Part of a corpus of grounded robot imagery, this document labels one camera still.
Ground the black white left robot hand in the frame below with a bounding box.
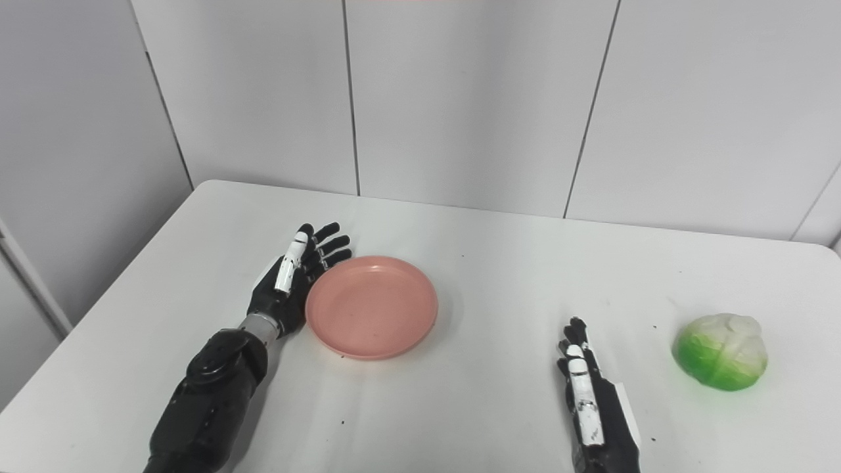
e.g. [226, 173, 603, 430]
[247, 222, 352, 339]

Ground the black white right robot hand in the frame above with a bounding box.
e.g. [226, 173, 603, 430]
[557, 317, 643, 473]

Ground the green white toy cabbage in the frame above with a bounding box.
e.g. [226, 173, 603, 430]
[671, 313, 769, 392]

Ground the pink round plate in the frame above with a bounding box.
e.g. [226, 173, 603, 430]
[305, 256, 439, 361]

